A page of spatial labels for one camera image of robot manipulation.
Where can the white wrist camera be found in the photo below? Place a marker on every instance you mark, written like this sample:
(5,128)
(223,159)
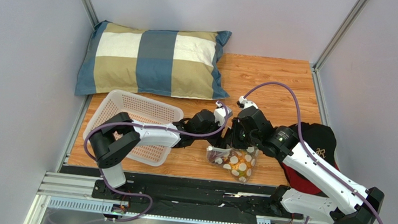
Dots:
(244,103)
(222,113)

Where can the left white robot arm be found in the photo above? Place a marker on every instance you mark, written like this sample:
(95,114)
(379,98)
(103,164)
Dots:
(112,141)

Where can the fake orange pineapple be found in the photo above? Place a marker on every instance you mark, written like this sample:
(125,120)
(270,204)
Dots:
(240,163)

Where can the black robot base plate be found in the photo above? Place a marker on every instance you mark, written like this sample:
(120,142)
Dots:
(198,198)

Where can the white slotted cable duct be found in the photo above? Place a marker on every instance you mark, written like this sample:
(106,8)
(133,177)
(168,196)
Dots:
(111,209)

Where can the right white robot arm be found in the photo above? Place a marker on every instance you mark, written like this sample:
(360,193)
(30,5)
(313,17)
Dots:
(345,201)

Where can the clear zip top bag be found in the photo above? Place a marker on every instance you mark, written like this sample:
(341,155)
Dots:
(219,156)

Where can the blue beige checked pillow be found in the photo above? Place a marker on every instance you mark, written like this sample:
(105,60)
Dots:
(180,64)

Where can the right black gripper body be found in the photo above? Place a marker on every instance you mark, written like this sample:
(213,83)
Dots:
(237,137)

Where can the black embroidered cap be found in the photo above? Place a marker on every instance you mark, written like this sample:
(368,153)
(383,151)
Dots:
(321,139)

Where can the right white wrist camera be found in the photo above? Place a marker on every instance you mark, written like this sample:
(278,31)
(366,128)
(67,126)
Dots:
(244,103)

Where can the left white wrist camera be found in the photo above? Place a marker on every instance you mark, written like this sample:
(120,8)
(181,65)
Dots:
(222,113)

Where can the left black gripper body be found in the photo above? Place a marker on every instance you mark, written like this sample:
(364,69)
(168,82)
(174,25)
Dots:
(214,128)

